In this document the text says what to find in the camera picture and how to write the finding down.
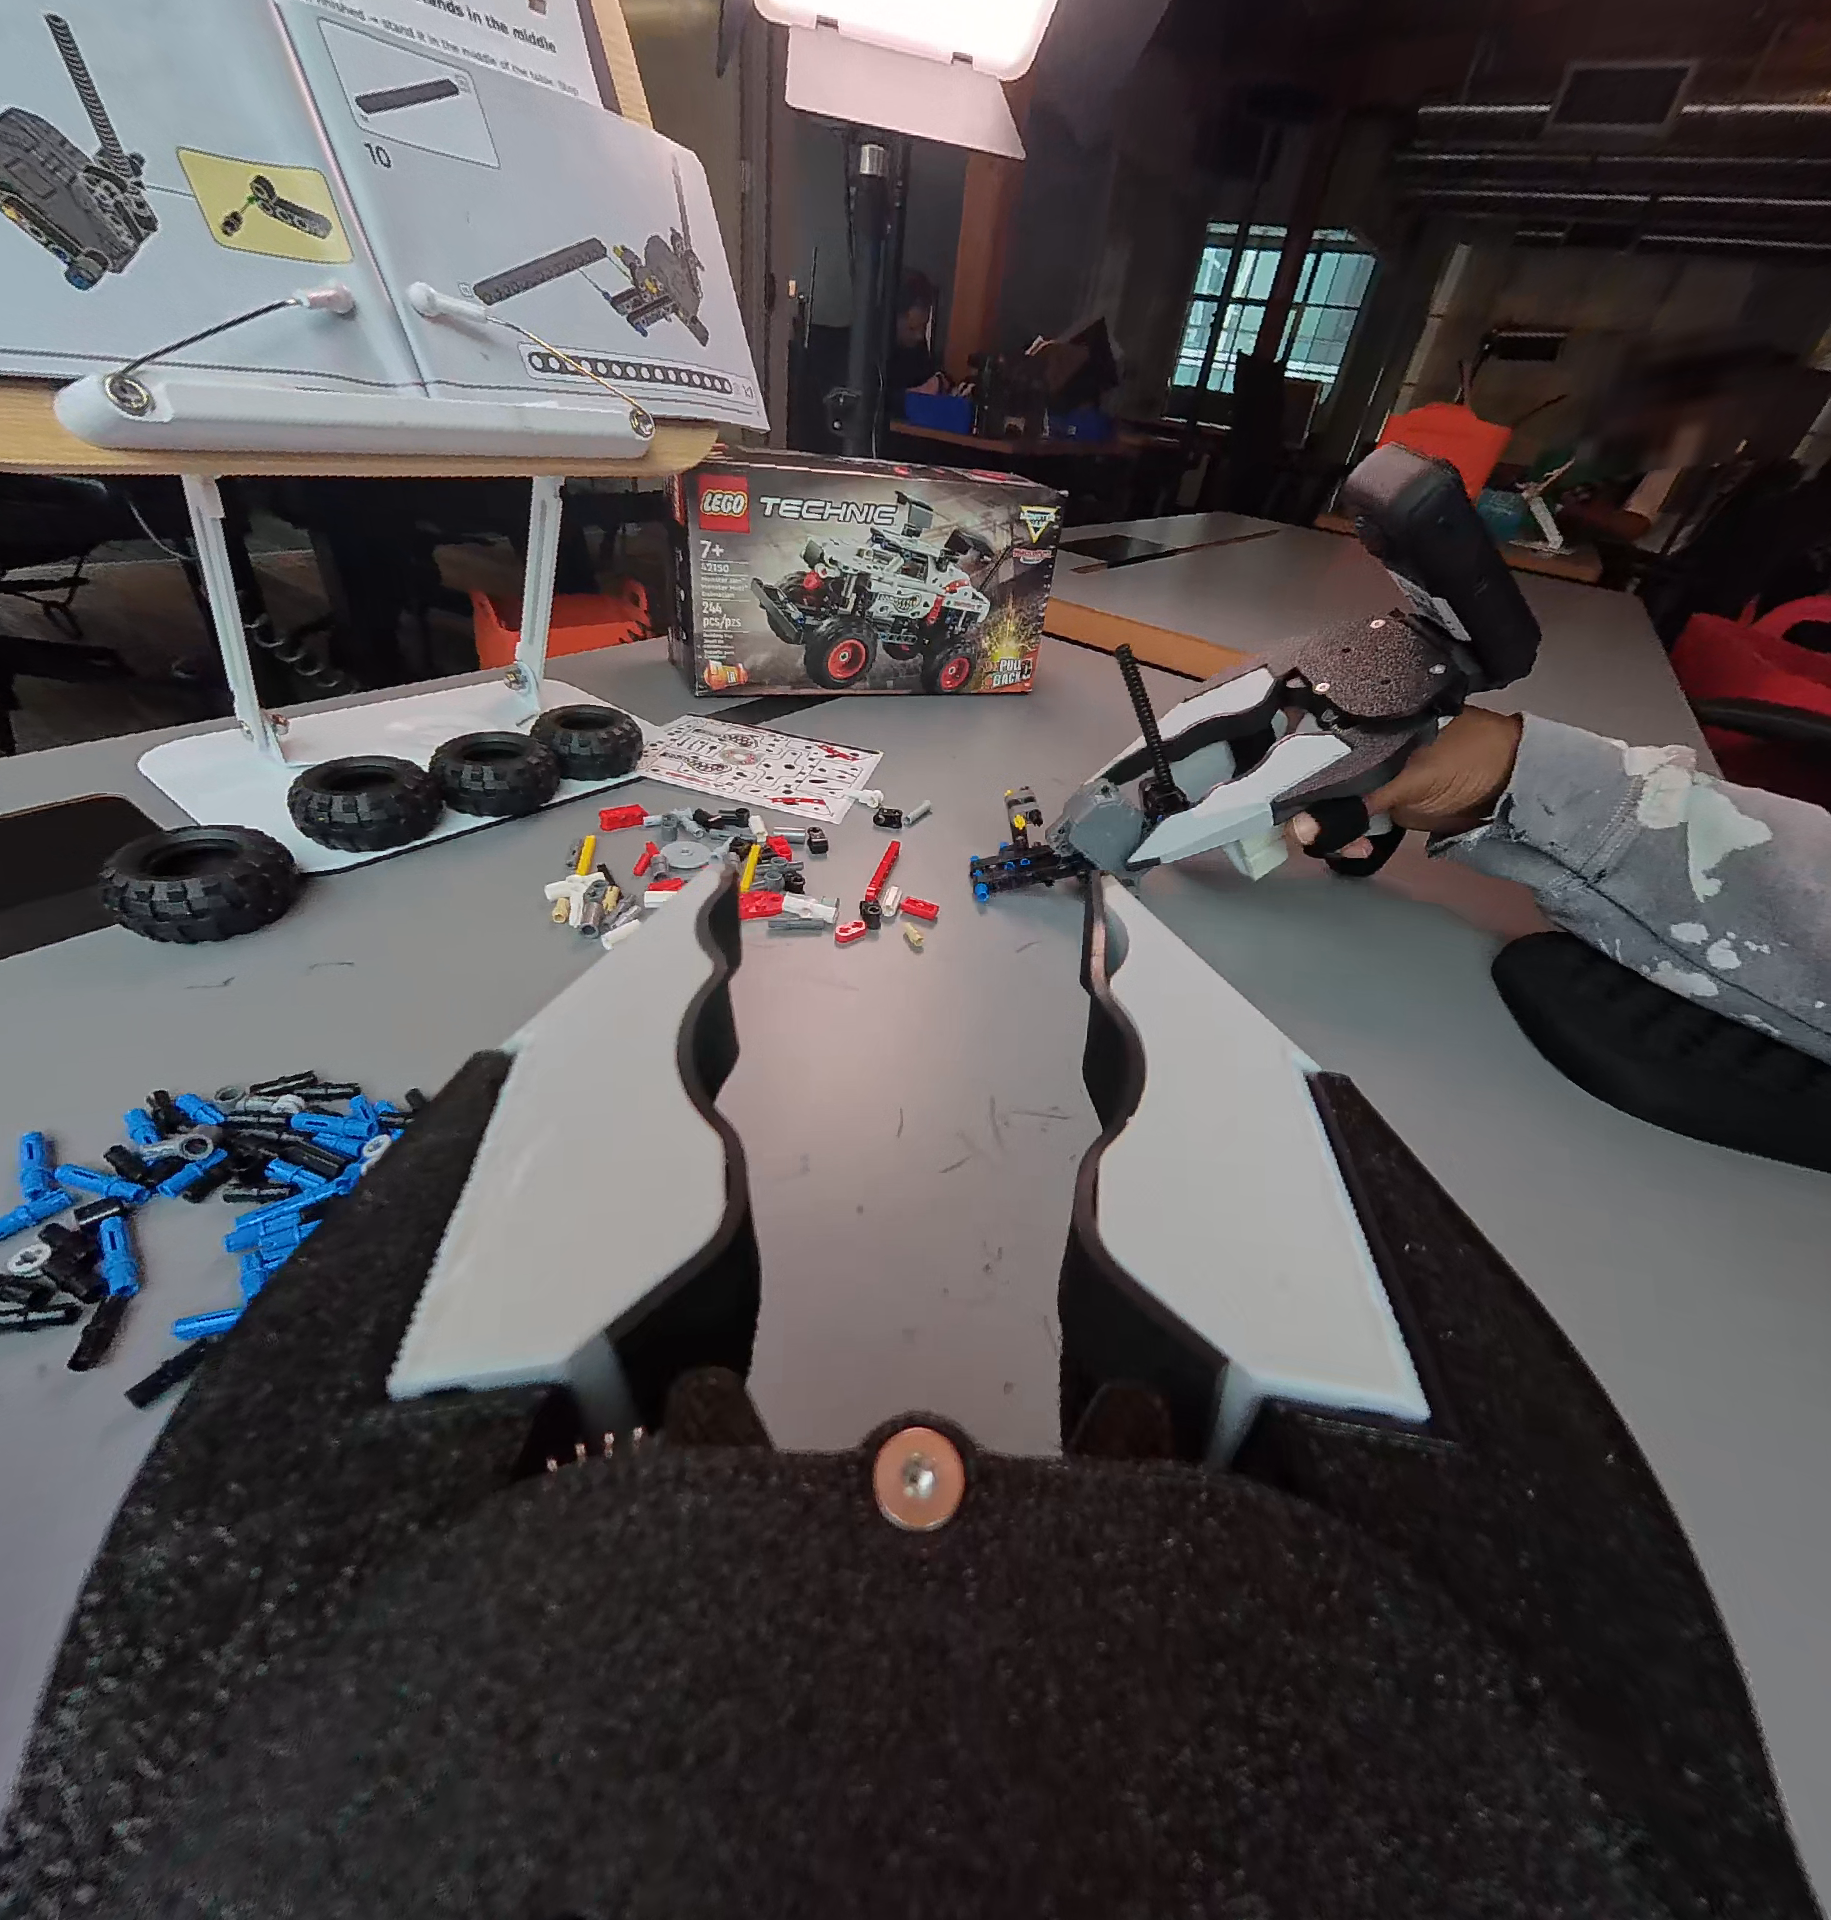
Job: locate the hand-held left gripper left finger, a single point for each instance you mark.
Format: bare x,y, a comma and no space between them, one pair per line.
555,1201

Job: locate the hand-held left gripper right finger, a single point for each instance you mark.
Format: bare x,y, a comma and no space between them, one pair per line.
1261,1230

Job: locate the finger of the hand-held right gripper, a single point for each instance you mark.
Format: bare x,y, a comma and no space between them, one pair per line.
1202,721
1217,801

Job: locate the person's right forearm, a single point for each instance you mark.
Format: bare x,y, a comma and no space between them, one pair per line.
1679,870

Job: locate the grey desk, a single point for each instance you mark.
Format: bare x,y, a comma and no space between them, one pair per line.
915,1081

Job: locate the black desk mat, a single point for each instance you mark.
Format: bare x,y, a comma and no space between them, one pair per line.
30,870

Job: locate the person's right hand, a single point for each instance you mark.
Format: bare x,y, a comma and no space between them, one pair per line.
1455,772

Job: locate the grey table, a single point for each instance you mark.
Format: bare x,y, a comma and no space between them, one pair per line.
1232,585

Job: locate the pile of mixed brick pieces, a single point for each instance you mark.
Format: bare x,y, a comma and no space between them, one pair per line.
676,862

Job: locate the toy truck set box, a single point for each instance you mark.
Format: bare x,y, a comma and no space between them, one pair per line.
855,600

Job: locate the pile of blue black pins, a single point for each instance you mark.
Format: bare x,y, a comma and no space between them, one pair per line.
180,1156

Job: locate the window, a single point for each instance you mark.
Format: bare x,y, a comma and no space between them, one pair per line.
1232,316

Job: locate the red chair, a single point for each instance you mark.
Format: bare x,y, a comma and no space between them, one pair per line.
1785,661

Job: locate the black wrist rest cushion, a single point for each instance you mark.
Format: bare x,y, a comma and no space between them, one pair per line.
1649,1051

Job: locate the black toy tire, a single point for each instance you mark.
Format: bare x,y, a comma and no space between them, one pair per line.
495,772
361,801
592,742
196,885

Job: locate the white sticker sheet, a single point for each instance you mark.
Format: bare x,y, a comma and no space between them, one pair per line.
766,765

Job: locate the orange plastic crate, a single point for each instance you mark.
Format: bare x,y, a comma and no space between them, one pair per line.
601,615

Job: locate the white panel lamp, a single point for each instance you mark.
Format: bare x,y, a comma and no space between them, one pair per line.
901,106

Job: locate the white wooden book stand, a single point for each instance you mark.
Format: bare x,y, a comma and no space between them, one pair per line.
405,457

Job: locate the open instruction booklet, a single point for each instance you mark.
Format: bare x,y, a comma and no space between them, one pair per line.
255,151

